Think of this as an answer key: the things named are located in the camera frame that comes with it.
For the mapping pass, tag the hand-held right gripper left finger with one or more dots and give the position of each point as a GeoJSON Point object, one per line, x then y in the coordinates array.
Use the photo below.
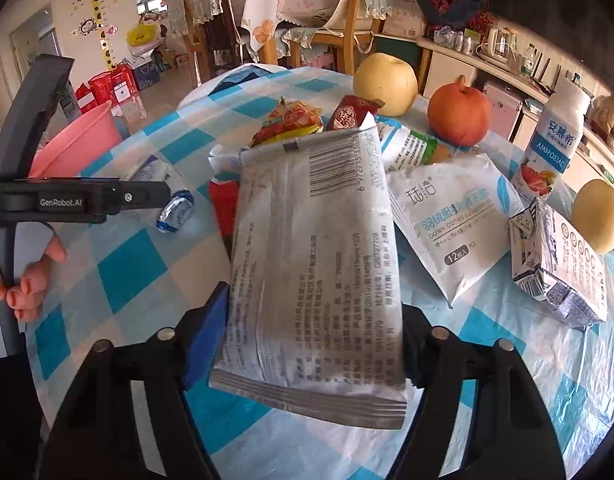
{"type": "Point", "coordinates": [207, 340]}

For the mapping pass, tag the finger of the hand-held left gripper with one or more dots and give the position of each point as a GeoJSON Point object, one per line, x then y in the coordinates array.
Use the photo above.
{"type": "Point", "coordinates": [147, 197]}

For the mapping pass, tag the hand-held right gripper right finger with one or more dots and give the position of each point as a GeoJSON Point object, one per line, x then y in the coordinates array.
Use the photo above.
{"type": "Point", "coordinates": [417, 355]}

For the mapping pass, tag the pink plastic basin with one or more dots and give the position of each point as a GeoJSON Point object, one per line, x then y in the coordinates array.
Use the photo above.
{"type": "Point", "coordinates": [77, 145]}

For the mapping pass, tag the large white printed packet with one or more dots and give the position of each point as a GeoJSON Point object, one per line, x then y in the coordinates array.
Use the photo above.
{"type": "Point", "coordinates": [312, 260]}

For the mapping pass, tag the clear plastic bag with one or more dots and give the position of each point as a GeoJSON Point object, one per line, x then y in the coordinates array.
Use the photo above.
{"type": "Point", "coordinates": [447, 225]}

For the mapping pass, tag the dark red snack packet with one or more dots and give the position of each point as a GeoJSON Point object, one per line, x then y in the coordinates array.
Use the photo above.
{"type": "Point", "coordinates": [349, 112]}

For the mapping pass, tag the person's left hand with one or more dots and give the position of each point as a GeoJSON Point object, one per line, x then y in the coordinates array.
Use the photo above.
{"type": "Point", "coordinates": [37, 275]}

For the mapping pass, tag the white packet with blue edge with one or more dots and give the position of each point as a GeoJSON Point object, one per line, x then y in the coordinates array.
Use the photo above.
{"type": "Point", "coordinates": [154, 172]}

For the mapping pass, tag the small blue foil wrapper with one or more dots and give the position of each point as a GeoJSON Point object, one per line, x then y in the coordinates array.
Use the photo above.
{"type": "Point", "coordinates": [174, 212]}

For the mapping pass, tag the blue checked tablecloth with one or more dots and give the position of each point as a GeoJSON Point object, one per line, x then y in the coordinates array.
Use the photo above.
{"type": "Point", "coordinates": [137, 270]}

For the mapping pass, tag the red foil wrapper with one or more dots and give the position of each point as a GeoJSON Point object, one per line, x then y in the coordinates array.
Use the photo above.
{"type": "Point", "coordinates": [224, 210]}

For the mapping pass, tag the red gift boxes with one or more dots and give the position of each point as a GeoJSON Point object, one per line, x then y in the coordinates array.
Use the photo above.
{"type": "Point", "coordinates": [112, 87]}

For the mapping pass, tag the orange snack wrapper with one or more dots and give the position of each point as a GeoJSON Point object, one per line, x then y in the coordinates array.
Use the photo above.
{"type": "Point", "coordinates": [287, 122]}

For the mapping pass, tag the white and blue cloth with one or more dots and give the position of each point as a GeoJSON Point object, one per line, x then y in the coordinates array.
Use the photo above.
{"type": "Point", "coordinates": [247, 72]}

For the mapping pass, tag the yellow plastic bag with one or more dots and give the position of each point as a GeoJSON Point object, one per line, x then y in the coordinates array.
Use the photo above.
{"type": "Point", "coordinates": [143, 35]}

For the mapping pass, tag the crushed white milk carton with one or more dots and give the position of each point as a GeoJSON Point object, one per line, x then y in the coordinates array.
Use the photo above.
{"type": "Point", "coordinates": [557, 270]}

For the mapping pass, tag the white green orange packet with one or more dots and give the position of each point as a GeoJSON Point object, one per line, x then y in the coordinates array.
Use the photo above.
{"type": "Point", "coordinates": [407, 147]}

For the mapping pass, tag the orange print cloth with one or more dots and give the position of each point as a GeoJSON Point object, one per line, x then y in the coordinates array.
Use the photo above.
{"type": "Point", "coordinates": [259, 10]}

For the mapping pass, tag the pink stool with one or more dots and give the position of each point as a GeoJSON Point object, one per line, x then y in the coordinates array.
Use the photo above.
{"type": "Point", "coordinates": [319, 60]}

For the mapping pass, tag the small yellow pear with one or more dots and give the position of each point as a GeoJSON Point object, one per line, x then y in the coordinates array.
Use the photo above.
{"type": "Point", "coordinates": [599, 215]}

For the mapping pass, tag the red apple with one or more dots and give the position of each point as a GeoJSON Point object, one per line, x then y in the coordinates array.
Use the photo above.
{"type": "Point", "coordinates": [458, 114]}

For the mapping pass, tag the white yogurt bottle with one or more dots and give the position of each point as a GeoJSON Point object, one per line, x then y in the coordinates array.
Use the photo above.
{"type": "Point", "coordinates": [552, 145]}

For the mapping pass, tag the large yellow pear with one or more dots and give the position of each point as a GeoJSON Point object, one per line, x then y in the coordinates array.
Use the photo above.
{"type": "Point", "coordinates": [385, 85]}

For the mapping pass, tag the light wooden chair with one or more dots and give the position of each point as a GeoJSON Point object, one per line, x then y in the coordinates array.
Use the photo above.
{"type": "Point", "coordinates": [354, 20]}

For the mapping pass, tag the white tv cabinet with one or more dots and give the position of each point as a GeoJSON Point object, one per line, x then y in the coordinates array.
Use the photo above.
{"type": "Point", "coordinates": [452, 70]}

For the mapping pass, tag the clear water bottle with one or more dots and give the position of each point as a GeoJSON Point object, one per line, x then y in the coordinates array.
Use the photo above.
{"type": "Point", "coordinates": [528, 62]}

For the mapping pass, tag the white electric kettle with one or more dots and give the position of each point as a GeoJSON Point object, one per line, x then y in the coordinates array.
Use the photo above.
{"type": "Point", "coordinates": [497, 42]}

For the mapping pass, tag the giraffe wall sticker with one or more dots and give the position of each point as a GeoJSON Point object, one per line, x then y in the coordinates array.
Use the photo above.
{"type": "Point", "coordinates": [103, 20]}

